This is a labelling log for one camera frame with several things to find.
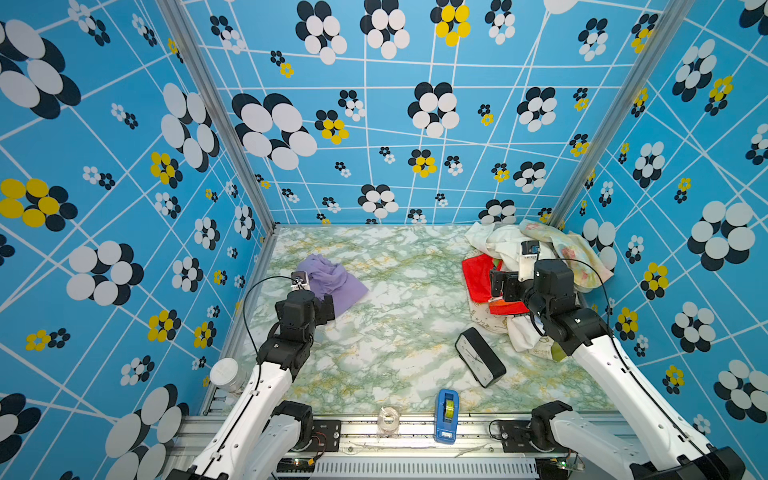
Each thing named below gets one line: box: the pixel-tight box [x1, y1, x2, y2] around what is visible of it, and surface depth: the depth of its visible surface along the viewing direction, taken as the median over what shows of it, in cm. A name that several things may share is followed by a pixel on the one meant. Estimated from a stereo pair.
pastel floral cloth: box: [519, 219, 614, 292], surface depth 94 cm
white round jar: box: [210, 358, 242, 391], surface depth 70 cm
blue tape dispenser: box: [435, 389, 459, 445], surface depth 75 cm
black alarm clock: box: [455, 327, 507, 389], surface depth 81 cm
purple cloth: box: [296, 254, 369, 318], surface depth 98 cm
